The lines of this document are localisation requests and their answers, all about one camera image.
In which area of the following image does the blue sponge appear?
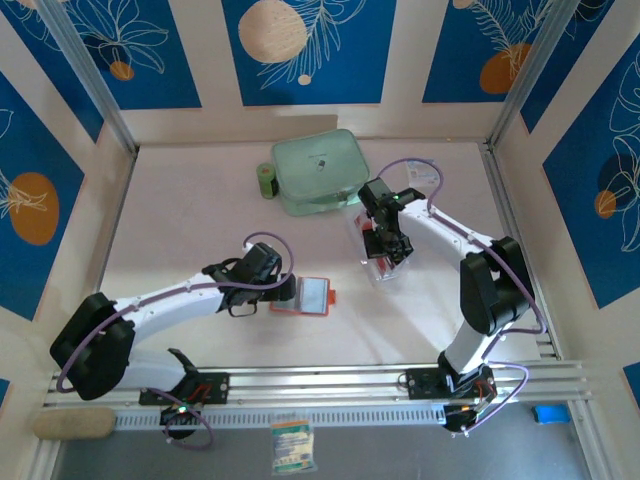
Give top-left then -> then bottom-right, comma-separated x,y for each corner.
533,403 -> 571,426

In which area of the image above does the black electronics bracket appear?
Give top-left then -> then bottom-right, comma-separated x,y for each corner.
443,403 -> 494,439
159,404 -> 201,441

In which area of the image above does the white blue sachet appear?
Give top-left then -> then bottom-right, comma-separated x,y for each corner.
404,157 -> 443,188

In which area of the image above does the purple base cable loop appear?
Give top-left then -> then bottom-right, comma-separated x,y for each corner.
462,362 -> 531,436
164,397 -> 217,452

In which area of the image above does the aluminium frame post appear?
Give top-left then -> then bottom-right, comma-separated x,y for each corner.
485,0 -> 589,151
35,0 -> 140,156

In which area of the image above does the orange card holder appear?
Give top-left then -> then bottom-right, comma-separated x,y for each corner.
269,276 -> 339,319

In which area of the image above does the green white plastic packet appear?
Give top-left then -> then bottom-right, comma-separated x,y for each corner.
269,419 -> 316,474

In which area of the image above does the black patterned credit card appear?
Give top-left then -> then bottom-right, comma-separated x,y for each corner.
363,229 -> 387,261

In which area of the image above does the white slotted cable duct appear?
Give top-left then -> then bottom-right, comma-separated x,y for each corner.
114,403 -> 446,430

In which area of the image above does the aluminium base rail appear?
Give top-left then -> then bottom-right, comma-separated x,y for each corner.
42,362 -> 594,407

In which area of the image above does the clear plastic card tray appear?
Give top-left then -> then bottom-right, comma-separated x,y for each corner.
347,207 -> 416,285

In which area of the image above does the mint green zip pouch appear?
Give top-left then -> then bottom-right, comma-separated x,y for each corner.
270,128 -> 371,217

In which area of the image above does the beige foam pad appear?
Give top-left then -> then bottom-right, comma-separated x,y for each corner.
32,407 -> 117,441

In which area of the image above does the green cylinder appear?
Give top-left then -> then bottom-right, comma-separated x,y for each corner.
255,160 -> 279,199

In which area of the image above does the aluminium side rail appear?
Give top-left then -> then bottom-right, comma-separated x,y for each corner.
480,142 -> 564,361
72,147 -> 141,371

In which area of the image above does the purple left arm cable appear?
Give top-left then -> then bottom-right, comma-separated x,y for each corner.
58,232 -> 296,394

